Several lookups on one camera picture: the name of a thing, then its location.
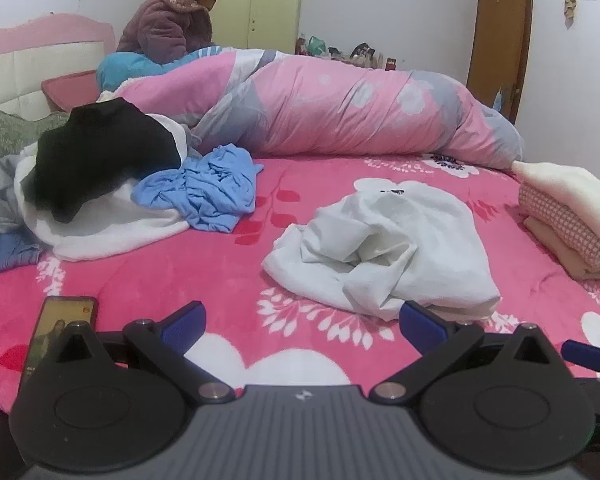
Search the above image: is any pink floral bed blanket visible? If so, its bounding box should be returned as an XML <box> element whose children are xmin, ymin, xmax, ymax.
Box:
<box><xmin>0</xmin><ymin>152</ymin><xmax>600</xmax><ymax>416</ymax></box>

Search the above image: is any beige folded cloth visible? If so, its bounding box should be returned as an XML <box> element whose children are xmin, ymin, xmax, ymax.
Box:
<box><xmin>524</xmin><ymin>216</ymin><xmax>600</xmax><ymax>281</ymax></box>

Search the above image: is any white button shirt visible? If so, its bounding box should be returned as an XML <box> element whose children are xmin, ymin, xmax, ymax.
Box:
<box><xmin>262</xmin><ymin>180</ymin><xmax>503</xmax><ymax>322</ymax></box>

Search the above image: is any light blue garment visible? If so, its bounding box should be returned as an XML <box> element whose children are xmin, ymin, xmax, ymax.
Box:
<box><xmin>131</xmin><ymin>144</ymin><xmax>264</xmax><ymax>233</ymax></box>

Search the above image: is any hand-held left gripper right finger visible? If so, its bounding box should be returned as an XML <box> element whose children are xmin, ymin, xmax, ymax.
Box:
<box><xmin>369</xmin><ymin>301</ymin><xmax>556</xmax><ymax>405</ymax></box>

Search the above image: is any teal blue cloth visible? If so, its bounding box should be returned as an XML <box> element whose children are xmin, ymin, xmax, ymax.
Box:
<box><xmin>96</xmin><ymin>46</ymin><xmax>231</xmax><ymax>96</ymax></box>

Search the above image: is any pale yellow wardrobe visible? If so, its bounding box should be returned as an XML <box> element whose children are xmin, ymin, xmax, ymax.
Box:
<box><xmin>167</xmin><ymin>0</ymin><xmax>303</xmax><ymax>56</ymax></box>

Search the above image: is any dark blue garment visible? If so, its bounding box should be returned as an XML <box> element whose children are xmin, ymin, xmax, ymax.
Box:
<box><xmin>0</xmin><ymin>232</ymin><xmax>46</xmax><ymax>276</ymax></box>

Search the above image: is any grey garment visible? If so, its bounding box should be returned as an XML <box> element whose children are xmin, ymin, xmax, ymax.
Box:
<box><xmin>0</xmin><ymin>142</ymin><xmax>41</xmax><ymax>243</ymax></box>

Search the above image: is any pink white headboard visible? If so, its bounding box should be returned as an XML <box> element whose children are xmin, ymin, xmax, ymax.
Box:
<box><xmin>0</xmin><ymin>13</ymin><xmax>117</xmax><ymax>121</ymax></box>

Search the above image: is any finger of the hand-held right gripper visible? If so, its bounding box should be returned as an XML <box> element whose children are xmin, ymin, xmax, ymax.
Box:
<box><xmin>562</xmin><ymin>339</ymin><xmax>600</xmax><ymax>372</ymax></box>

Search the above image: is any black garment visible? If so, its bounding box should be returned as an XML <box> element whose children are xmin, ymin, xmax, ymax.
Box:
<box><xmin>32</xmin><ymin>99</ymin><xmax>183</xmax><ymax>223</ymax></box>

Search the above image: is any green patterned cushion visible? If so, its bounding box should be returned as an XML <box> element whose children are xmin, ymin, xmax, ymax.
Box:
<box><xmin>0</xmin><ymin>91</ymin><xmax>71</xmax><ymax>186</ymax></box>

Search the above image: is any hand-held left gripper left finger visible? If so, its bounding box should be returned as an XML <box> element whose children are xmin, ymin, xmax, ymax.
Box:
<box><xmin>55</xmin><ymin>301</ymin><xmax>237</xmax><ymax>405</ymax></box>

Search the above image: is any brown wooden door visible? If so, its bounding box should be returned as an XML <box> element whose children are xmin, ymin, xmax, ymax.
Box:
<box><xmin>466</xmin><ymin>0</ymin><xmax>534</xmax><ymax>126</ymax></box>

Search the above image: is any pink pillow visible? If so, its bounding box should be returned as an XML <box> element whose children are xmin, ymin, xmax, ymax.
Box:
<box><xmin>41</xmin><ymin>71</ymin><xmax>103</xmax><ymax>112</ymax></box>

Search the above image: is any black smartphone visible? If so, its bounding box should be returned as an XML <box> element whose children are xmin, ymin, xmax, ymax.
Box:
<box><xmin>20</xmin><ymin>296</ymin><xmax>99</xmax><ymax>391</ymax></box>

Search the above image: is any pink grey floral duvet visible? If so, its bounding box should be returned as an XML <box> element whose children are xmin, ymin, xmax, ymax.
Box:
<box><xmin>112</xmin><ymin>47</ymin><xmax>526</xmax><ymax>171</ymax></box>

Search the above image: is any clutter of bags and boxes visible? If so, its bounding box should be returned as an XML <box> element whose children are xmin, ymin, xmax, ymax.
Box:
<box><xmin>295</xmin><ymin>35</ymin><xmax>398</xmax><ymax>71</ymax></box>

